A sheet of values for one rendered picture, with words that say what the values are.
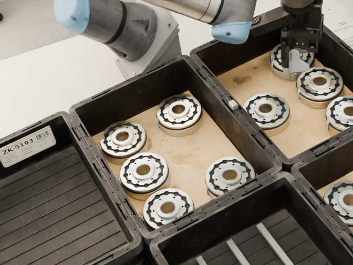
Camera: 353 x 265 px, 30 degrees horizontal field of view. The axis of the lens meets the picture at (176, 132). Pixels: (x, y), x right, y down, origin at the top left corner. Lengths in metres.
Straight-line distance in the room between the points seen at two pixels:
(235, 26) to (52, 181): 0.52
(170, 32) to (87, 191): 0.46
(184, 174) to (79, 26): 0.44
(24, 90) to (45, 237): 0.61
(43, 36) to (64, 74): 1.32
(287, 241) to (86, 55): 0.90
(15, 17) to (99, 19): 1.80
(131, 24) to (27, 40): 1.61
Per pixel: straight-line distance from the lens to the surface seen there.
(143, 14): 1.65
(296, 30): 1.43
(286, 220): 1.30
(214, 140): 1.43
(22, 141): 1.44
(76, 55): 1.92
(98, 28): 1.59
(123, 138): 1.46
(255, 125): 1.32
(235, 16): 1.30
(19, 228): 1.40
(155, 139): 1.46
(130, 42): 1.63
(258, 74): 1.56
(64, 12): 1.58
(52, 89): 1.84
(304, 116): 1.47
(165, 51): 1.64
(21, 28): 3.27
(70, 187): 1.43
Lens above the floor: 1.92
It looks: 48 degrees down
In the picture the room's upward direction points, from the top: 12 degrees counter-clockwise
